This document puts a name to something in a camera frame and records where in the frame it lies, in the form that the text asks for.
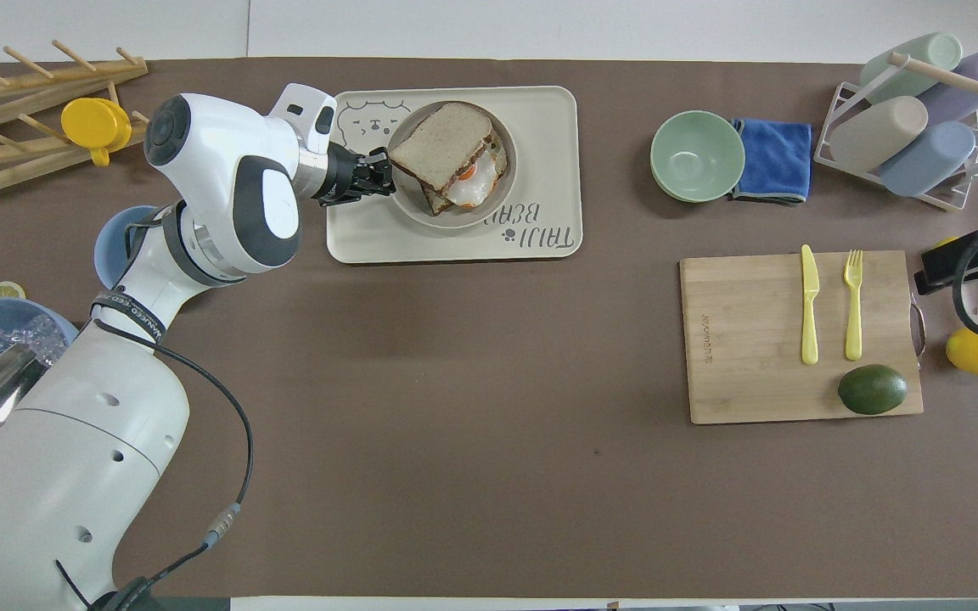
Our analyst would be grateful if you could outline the green cup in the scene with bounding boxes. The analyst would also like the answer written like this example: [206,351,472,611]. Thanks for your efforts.
[859,31,964,105]

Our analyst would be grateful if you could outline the wooden stick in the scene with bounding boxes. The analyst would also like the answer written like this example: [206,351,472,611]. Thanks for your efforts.
[887,52,978,116]

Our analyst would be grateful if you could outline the blue cup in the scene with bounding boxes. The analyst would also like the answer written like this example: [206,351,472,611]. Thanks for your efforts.
[877,120,977,199]

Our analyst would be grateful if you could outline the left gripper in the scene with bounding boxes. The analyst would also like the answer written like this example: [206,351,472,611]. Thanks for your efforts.
[317,142,397,209]

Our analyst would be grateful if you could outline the yellow cup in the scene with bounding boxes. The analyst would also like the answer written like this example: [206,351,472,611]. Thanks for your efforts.
[60,97,132,167]

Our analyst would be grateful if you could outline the fried egg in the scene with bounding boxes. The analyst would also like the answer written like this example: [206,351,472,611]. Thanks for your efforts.
[444,153,501,210]

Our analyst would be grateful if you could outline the beige tray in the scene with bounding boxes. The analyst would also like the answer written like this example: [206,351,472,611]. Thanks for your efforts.
[325,85,584,265]

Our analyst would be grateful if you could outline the wooden drying rack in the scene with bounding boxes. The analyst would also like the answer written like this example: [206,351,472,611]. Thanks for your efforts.
[0,40,151,197]

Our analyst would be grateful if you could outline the wooden cutting board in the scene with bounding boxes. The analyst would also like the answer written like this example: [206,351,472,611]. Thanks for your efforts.
[679,249,928,426]

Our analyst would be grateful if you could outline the green avocado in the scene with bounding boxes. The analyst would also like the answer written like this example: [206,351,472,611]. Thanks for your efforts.
[836,364,910,417]

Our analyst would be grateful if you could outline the green bowl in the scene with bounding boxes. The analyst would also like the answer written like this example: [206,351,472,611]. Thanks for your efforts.
[649,109,747,204]

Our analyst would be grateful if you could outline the white wire rack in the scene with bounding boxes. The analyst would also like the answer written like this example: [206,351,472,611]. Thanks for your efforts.
[812,53,978,213]

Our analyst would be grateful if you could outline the clear ice cubes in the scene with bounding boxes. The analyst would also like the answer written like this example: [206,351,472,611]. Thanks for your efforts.
[0,313,62,367]

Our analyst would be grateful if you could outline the small blue bowl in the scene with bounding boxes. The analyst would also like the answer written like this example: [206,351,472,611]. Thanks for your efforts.
[93,205,160,290]

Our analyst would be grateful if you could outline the bread slice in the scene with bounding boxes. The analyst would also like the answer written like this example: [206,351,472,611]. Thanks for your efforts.
[420,136,509,216]
[388,102,495,193]

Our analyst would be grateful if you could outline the beige cup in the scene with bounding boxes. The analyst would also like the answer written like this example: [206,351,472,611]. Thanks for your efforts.
[829,94,930,176]

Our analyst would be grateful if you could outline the blue cloth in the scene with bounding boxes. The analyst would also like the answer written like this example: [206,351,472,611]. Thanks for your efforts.
[728,118,813,207]

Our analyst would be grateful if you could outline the yellow plastic knife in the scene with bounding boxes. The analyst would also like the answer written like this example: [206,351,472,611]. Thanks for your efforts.
[799,244,822,367]

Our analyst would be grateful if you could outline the beige plate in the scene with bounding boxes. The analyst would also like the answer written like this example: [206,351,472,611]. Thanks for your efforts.
[386,99,519,231]

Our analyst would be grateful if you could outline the purple cup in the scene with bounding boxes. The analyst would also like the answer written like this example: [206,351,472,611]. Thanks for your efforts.
[917,48,978,125]

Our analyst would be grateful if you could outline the yellow plastic fork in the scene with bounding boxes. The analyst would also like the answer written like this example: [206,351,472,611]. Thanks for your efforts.
[843,248,866,362]

